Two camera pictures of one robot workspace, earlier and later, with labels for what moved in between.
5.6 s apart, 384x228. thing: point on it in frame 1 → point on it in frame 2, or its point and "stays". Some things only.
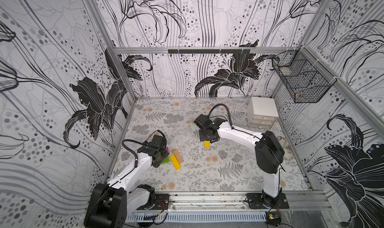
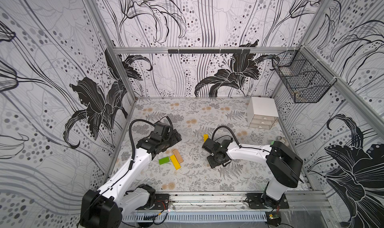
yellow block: x=175 y=162 stays
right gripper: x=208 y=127 → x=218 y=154
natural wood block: x=179 y=157 stays
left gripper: x=165 y=154 → x=175 y=138
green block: x=165 y=160 stays
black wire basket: x=307 y=79 stays
